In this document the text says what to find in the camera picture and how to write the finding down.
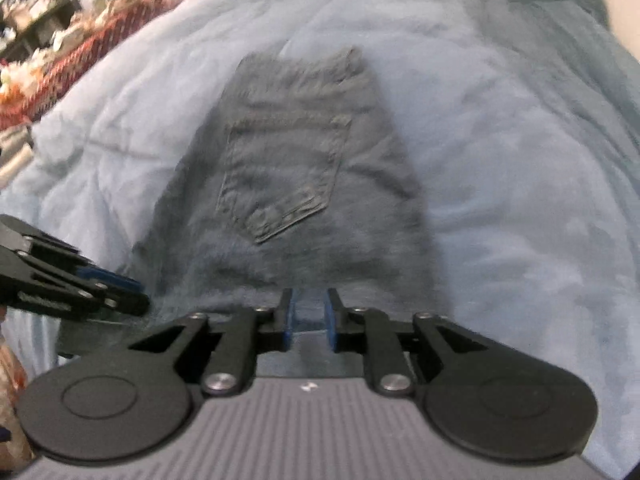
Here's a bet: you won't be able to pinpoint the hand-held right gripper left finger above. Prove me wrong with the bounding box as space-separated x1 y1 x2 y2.
128 287 297 397

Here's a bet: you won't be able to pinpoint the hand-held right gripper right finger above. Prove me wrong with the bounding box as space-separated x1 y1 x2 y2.
325 287 494 397

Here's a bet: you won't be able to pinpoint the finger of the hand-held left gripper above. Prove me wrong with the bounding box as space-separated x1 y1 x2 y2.
22 237 146 295
0 259 151 319

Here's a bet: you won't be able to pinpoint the blue denim shorts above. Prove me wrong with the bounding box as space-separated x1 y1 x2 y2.
57 47 453 376

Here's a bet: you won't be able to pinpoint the floral bed sheet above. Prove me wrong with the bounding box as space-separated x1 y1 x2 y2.
0 310 32 463

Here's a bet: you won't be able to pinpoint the red patterned tablecloth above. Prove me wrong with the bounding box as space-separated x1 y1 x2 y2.
0 0 176 131

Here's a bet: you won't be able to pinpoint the blue fleece blanket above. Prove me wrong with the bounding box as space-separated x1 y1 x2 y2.
0 0 640 471

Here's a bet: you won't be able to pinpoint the black shelf unit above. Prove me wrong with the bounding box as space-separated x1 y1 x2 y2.
0 0 83 56

